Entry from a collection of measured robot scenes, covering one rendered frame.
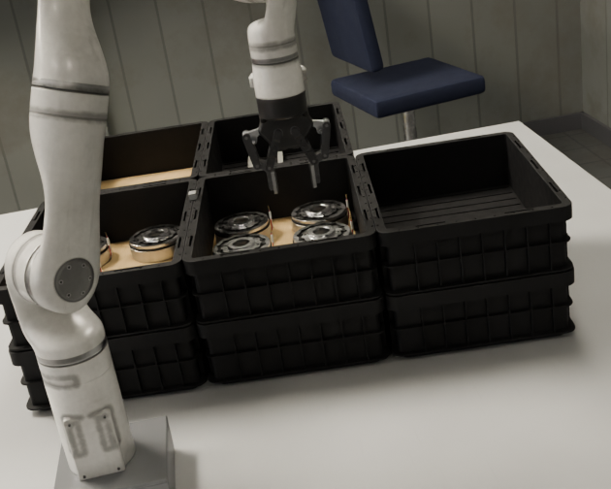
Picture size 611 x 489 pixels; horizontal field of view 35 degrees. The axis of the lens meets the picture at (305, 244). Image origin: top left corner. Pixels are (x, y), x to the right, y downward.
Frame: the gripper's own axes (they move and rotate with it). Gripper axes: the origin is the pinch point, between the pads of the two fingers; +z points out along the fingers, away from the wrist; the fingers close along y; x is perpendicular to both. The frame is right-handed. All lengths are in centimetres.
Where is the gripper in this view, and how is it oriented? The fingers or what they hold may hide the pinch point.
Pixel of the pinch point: (294, 179)
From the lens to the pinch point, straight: 150.2
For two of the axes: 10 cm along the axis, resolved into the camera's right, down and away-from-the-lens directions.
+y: 9.9, -1.5, 0.0
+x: -0.6, -3.9, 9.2
